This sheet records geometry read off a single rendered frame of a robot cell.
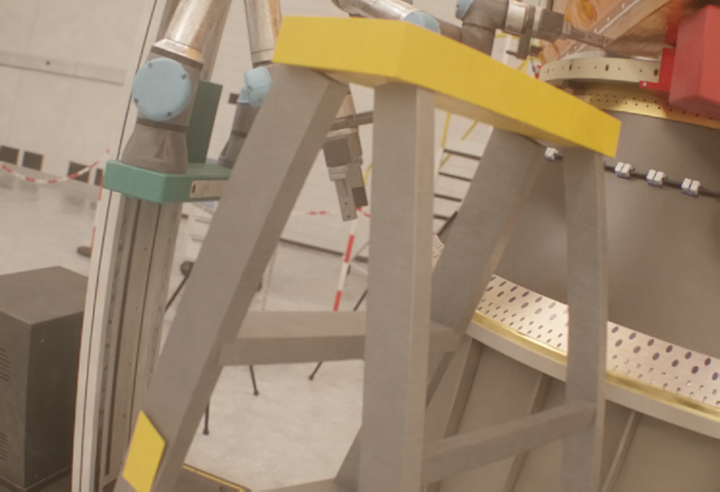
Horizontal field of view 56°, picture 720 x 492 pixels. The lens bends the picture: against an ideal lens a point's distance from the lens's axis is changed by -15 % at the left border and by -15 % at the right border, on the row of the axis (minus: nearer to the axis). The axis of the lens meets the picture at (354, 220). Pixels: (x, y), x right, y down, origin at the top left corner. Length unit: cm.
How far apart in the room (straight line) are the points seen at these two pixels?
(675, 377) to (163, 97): 101
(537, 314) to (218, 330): 71
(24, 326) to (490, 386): 110
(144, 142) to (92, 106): 881
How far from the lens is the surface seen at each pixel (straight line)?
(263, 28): 158
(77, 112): 1048
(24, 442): 199
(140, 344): 210
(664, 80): 144
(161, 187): 153
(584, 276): 86
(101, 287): 182
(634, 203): 136
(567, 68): 172
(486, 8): 163
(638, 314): 123
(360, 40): 61
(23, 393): 193
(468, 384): 141
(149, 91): 142
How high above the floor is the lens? 143
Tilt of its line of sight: 6 degrees down
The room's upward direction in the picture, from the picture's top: 13 degrees clockwise
